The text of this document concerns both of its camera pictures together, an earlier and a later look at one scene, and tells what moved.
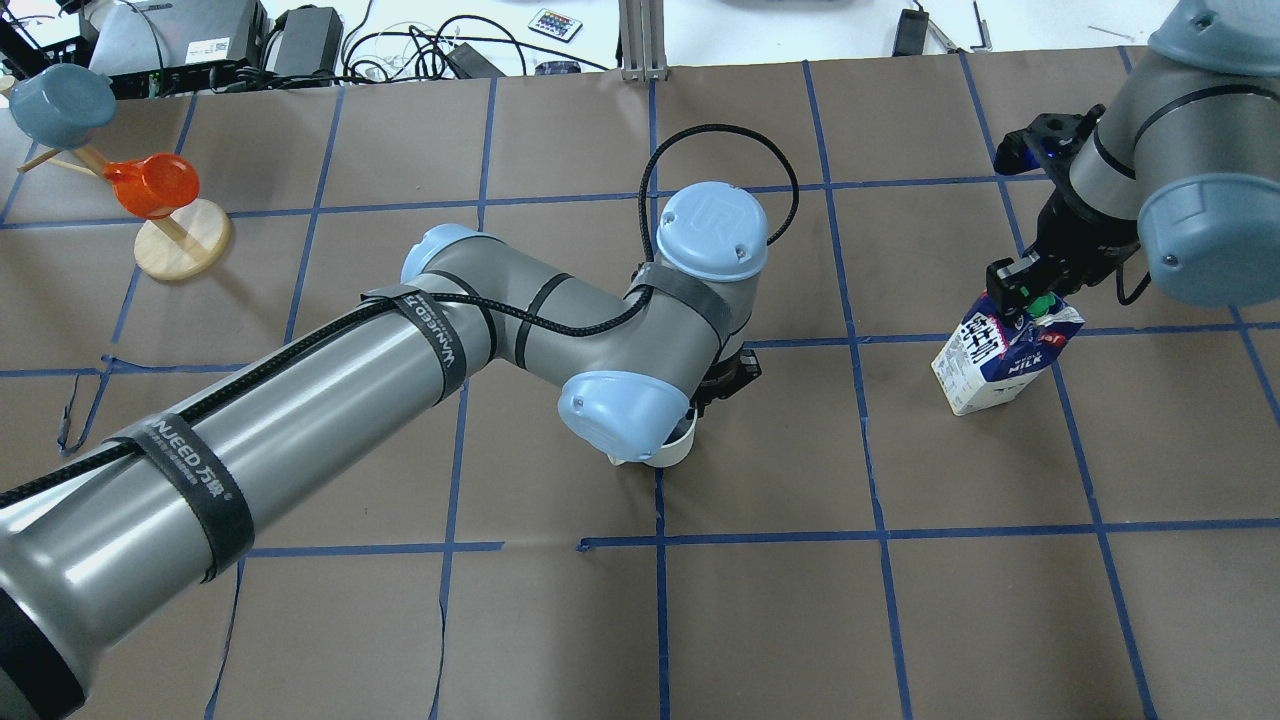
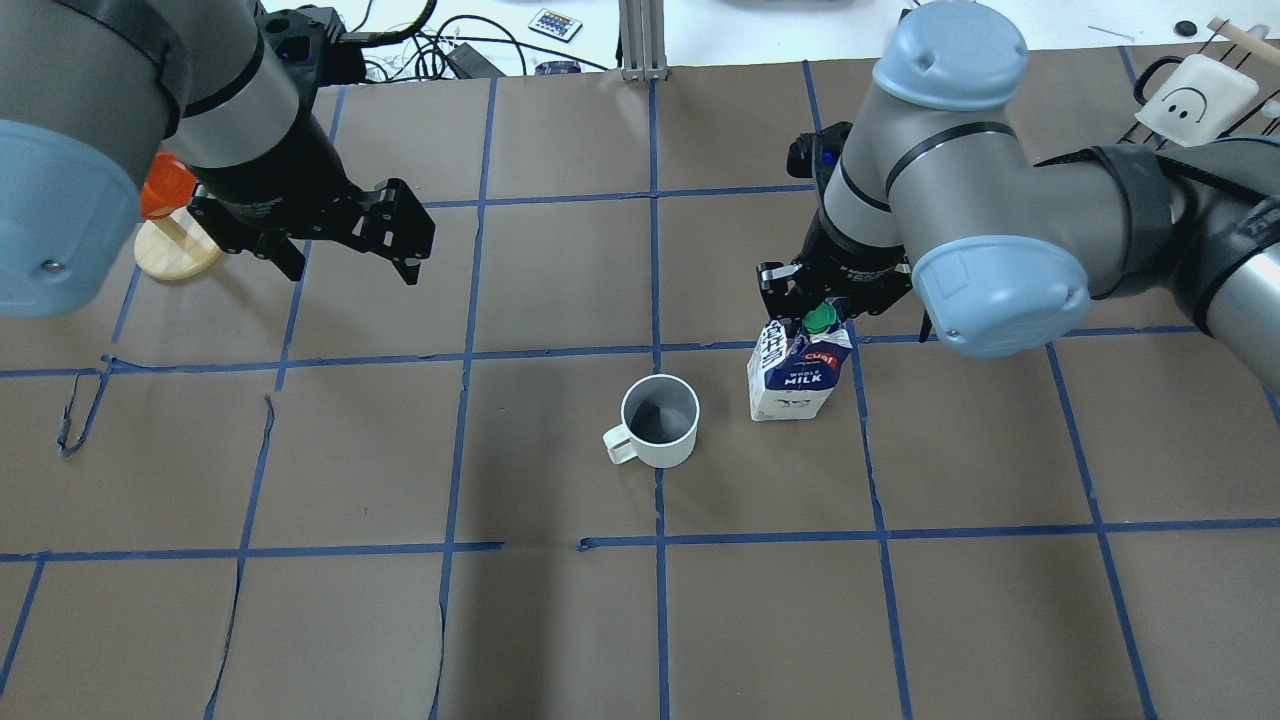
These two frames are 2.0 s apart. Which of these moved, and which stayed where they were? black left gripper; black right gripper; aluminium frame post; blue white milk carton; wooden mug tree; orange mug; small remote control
Moved: black left gripper; black right gripper; blue white milk carton
Stayed: wooden mug tree; aluminium frame post; small remote control; orange mug
